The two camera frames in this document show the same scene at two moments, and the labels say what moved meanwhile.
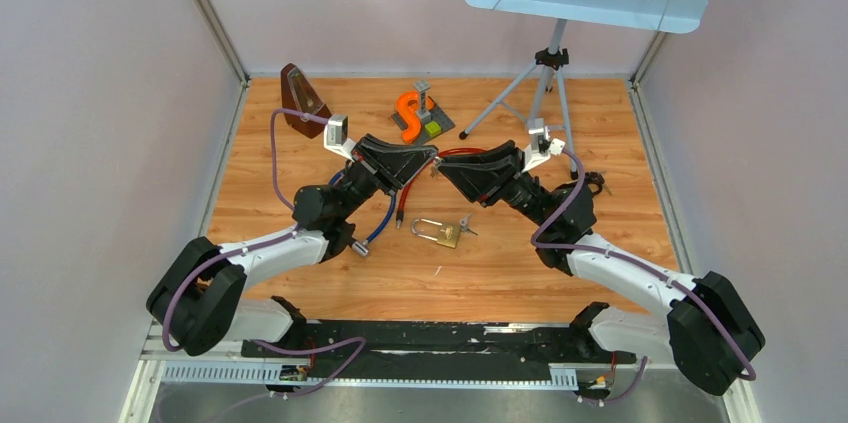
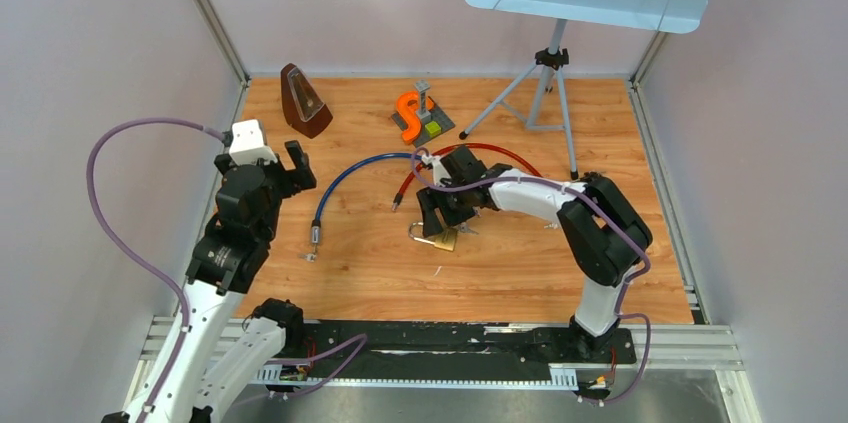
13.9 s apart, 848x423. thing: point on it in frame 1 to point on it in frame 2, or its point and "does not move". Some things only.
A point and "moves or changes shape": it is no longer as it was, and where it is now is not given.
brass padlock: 448,235 does not move
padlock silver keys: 464,222 does not move
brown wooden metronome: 298,95 does not move
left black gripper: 389,166 to 294,180
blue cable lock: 362,248 moves or changes shape
